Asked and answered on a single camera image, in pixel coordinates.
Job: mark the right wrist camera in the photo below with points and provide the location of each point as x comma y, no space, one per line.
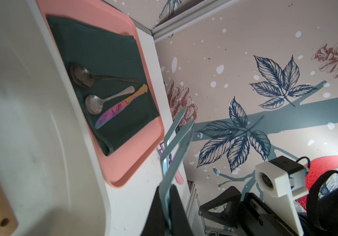
282,181

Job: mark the iridescent knife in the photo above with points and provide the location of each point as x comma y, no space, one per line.
120,106

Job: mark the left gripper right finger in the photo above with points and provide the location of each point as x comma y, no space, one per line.
179,221

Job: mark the silver spoon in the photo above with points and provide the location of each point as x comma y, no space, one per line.
94,104

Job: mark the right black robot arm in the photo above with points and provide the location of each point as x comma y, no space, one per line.
321,217

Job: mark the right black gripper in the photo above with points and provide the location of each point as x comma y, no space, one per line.
251,217

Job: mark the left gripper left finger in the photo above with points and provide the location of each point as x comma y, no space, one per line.
156,223

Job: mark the black spoon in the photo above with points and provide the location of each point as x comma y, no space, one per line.
82,77

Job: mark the white storage box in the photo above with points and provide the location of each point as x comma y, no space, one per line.
48,168

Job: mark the pink tray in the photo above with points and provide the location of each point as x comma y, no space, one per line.
118,167

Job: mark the dark green cloth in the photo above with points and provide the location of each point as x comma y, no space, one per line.
105,53

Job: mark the light blue fork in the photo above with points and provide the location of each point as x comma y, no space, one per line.
178,147

